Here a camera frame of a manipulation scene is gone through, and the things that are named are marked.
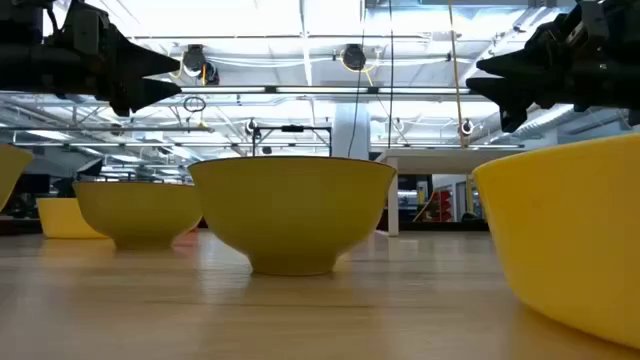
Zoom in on patterned ceramic bowl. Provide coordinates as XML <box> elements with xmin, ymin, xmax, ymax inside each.
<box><xmin>72</xmin><ymin>180</ymin><xmax>204</xmax><ymax>250</ymax></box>
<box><xmin>187</xmin><ymin>155</ymin><xmax>397</xmax><ymax>277</ymax></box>
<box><xmin>0</xmin><ymin>143</ymin><xmax>34</xmax><ymax>211</ymax></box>

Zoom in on black metal stand frame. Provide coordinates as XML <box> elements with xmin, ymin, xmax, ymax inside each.
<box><xmin>252</xmin><ymin>124</ymin><xmax>333</xmax><ymax>158</ymax></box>

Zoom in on black hanging cable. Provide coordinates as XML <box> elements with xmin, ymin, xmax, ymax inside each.
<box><xmin>387</xmin><ymin>0</ymin><xmax>395</xmax><ymax>150</ymax></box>

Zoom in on red storage bins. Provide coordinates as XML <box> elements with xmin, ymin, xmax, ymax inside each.
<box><xmin>429</xmin><ymin>188</ymin><xmax>454</xmax><ymax>222</ymax></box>

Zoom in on white pillar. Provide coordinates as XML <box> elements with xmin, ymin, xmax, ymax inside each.
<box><xmin>332</xmin><ymin>102</ymin><xmax>371</xmax><ymax>161</ymax></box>

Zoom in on yellow plastic bowl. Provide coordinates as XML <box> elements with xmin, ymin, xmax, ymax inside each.
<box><xmin>36</xmin><ymin>197</ymin><xmax>109</xmax><ymax>240</ymax></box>
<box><xmin>472</xmin><ymin>132</ymin><xmax>640</xmax><ymax>350</ymax></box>

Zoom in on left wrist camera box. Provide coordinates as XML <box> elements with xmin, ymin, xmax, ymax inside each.
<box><xmin>59</xmin><ymin>0</ymin><xmax>115</xmax><ymax>52</ymax></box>

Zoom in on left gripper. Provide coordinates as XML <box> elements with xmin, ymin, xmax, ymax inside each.
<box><xmin>0</xmin><ymin>22</ymin><xmax>182</xmax><ymax>117</ymax></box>

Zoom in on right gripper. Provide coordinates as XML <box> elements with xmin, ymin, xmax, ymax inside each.
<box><xmin>465</xmin><ymin>19</ymin><xmax>640</xmax><ymax>134</ymax></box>

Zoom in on black ceiling cable reel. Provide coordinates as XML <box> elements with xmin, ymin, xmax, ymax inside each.
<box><xmin>181</xmin><ymin>43</ymin><xmax>221</xmax><ymax>86</ymax></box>
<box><xmin>341</xmin><ymin>43</ymin><xmax>369</xmax><ymax>72</ymax></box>

